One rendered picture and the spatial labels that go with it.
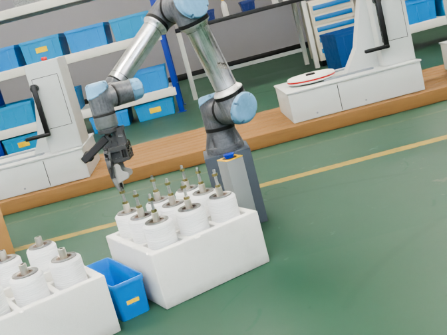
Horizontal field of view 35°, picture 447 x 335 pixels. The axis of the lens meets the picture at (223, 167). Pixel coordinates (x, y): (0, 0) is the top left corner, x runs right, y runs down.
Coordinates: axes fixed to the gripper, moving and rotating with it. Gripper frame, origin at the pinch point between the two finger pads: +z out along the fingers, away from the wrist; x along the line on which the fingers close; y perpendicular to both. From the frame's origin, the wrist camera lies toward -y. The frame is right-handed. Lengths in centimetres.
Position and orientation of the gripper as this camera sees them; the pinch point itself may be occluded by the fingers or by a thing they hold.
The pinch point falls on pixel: (118, 186)
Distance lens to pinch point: 239.0
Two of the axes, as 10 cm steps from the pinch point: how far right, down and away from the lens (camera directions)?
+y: 9.7, -2.2, -1.2
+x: 0.7, -2.3, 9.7
